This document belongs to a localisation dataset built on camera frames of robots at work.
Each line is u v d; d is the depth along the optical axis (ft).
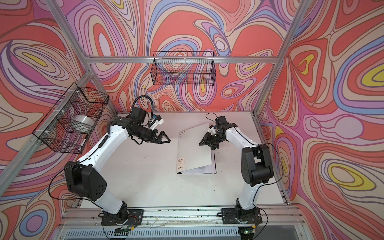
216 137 2.57
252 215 2.22
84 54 2.80
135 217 2.40
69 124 2.31
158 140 2.26
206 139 2.61
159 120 2.46
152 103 2.36
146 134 2.26
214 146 2.68
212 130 2.88
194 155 3.21
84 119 2.43
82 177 1.40
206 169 2.92
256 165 1.60
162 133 2.32
